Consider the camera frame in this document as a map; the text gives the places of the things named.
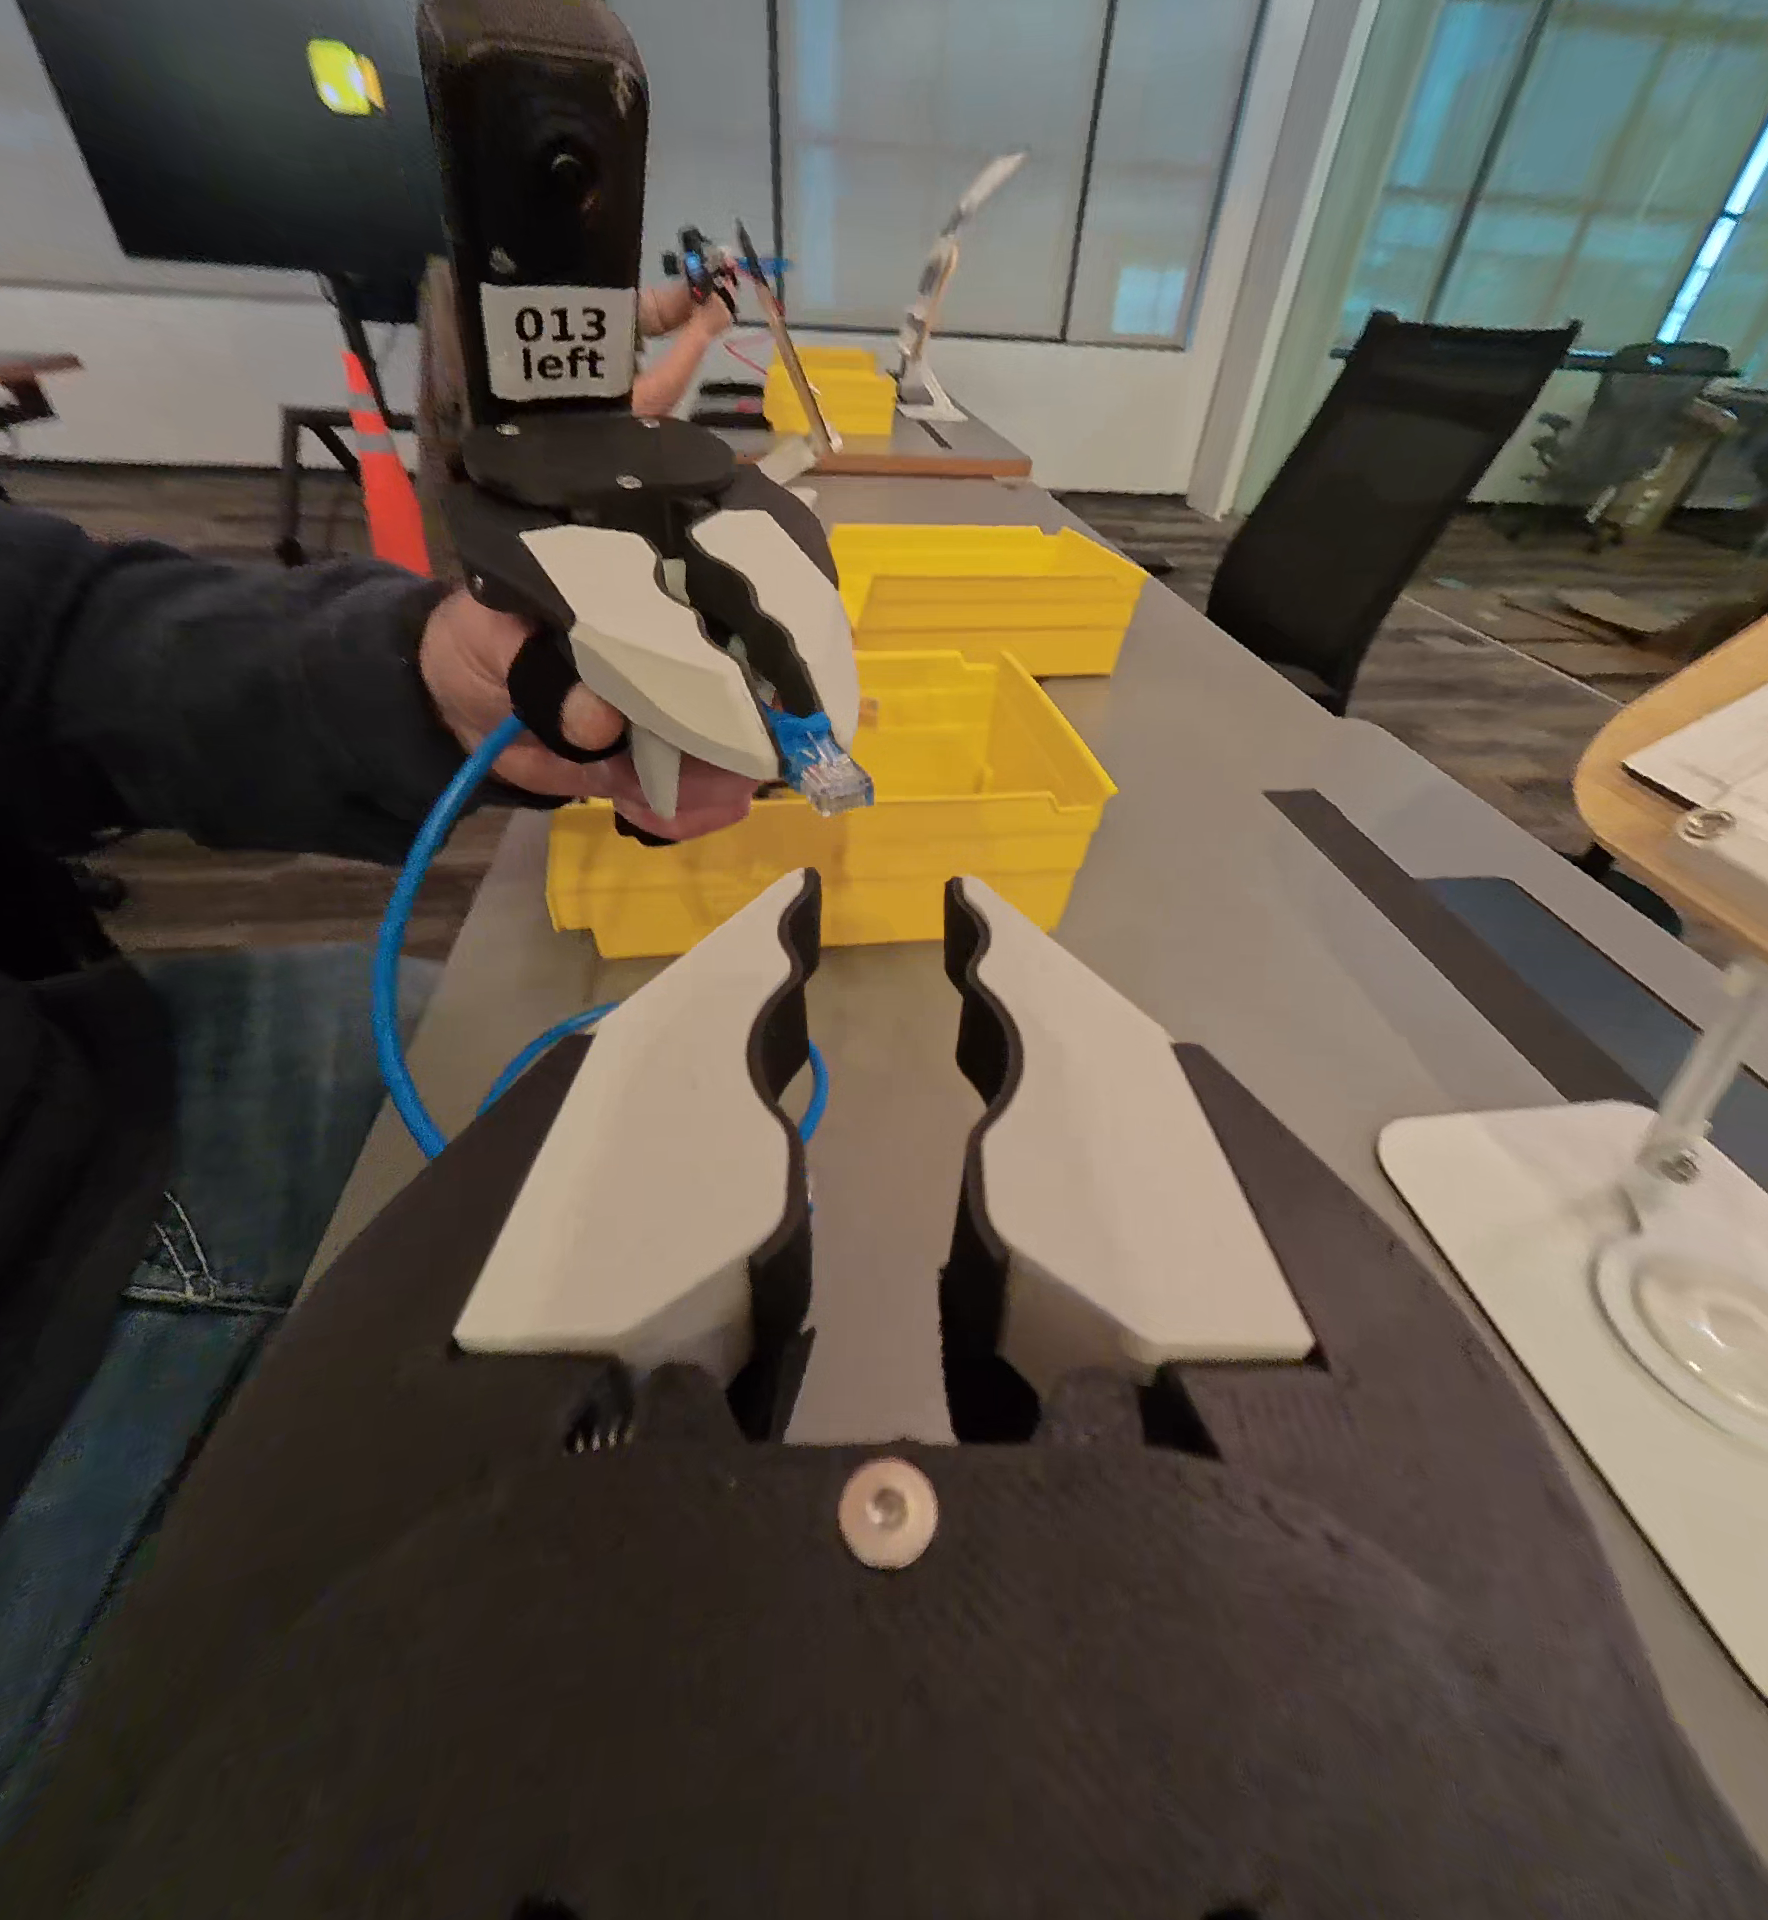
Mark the black wall screen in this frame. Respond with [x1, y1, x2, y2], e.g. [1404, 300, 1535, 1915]
[15, 0, 450, 324]

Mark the wooden top desk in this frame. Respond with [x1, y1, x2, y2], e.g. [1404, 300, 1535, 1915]
[689, 392, 1036, 482]

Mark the person's left forearm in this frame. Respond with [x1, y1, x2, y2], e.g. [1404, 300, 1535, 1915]
[15, 509, 450, 862]

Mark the person's left hand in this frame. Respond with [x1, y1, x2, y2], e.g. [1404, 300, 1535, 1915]
[424, 589, 758, 845]

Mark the small yellow bin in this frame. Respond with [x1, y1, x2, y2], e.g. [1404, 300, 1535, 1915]
[545, 647, 1120, 960]
[761, 343, 901, 440]

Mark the wide shallow yellow bin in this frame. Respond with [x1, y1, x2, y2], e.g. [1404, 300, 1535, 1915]
[830, 521, 1150, 679]

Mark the blue ethernet cable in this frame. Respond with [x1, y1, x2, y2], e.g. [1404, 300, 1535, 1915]
[370, 704, 878, 1161]

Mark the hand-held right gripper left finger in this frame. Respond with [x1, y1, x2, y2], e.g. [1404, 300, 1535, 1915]
[453, 867, 828, 1446]

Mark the tilted tablet stand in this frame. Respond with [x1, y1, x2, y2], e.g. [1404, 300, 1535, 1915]
[734, 217, 848, 484]
[891, 151, 1030, 422]

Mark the black office chair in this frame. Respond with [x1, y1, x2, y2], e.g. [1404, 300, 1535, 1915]
[1513, 342, 1742, 554]
[1205, 310, 1583, 718]

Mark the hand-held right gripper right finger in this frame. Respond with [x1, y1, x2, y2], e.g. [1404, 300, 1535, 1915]
[940, 873, 1323, 1441]

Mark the orange traffic cone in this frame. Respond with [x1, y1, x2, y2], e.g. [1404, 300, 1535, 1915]
[338, 347, 435, 577]

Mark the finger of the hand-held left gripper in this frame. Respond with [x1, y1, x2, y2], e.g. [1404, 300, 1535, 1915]
[686, 509, 863, 738]
[519, 522, 785, 822]

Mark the black metal frame table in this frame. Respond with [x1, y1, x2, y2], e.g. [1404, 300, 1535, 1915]
[278, 401, 376, 568]

